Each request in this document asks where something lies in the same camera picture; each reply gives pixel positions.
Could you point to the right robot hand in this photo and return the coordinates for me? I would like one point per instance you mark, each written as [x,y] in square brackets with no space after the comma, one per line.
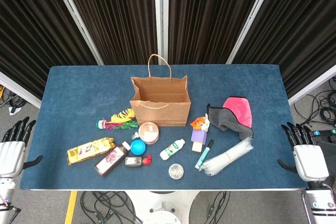
[311,163]

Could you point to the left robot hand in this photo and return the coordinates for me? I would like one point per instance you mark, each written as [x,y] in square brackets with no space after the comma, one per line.
[10,155]

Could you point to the yellow snack package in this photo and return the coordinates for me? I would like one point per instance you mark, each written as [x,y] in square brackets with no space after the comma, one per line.
[89,150]

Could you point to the clear plastic bag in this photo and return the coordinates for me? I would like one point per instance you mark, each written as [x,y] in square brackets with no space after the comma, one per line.
[225,157]

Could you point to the pink and black cloth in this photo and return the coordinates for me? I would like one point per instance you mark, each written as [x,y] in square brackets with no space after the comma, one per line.
[228,121]

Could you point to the orange snack bag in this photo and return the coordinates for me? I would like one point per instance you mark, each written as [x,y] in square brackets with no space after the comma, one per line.
[199,123]

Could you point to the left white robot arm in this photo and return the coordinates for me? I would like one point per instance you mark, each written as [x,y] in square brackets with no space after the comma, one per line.
[5,197]

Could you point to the brown paper bag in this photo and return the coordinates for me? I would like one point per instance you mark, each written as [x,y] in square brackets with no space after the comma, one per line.
[160,113]

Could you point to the white paper scrap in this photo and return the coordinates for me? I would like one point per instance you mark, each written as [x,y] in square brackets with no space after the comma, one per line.
[14,110]

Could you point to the blue table mat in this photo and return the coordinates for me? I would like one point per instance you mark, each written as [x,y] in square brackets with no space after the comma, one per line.
[78,90]

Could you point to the brown floral label bottle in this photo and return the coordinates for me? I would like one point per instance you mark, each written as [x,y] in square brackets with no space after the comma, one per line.
[110,159]

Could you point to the green marker pen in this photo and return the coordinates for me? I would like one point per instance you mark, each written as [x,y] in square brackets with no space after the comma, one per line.
[203,155]

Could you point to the pale yellow cube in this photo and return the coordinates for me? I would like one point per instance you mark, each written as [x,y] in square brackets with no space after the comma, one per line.
[197,147]

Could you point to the purple cube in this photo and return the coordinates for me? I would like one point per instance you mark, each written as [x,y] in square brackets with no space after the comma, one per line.
[198,137]

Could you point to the colourful feather shuttlecock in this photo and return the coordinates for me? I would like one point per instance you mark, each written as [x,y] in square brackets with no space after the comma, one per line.
[122,117]

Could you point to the small dark red-capped bottle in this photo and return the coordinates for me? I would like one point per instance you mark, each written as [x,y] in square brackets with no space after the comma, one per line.
[134,161]

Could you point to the blue ball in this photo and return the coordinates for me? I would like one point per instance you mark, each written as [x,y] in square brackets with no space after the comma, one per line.
[137,147]

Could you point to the black pleated curtain panel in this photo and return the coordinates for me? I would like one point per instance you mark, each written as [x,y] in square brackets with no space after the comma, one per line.
[118,11]
[31,24]
[302,24]
[210,11]

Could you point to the white green plastic bottle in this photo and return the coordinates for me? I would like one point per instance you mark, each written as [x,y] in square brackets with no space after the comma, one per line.
[172,149]

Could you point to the round pink jar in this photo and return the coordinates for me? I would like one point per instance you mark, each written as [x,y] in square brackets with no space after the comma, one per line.
[148,132]

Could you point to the white partition base rail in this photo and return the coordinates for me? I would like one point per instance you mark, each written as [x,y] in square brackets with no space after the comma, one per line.
[312,87]
[18,90]

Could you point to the white table pedestal base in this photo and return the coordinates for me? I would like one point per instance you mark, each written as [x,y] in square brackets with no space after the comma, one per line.
[162,203]

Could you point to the white partition frame post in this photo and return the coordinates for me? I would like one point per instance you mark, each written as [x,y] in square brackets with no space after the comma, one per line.
[76,16]
[160,11]
[251,16]

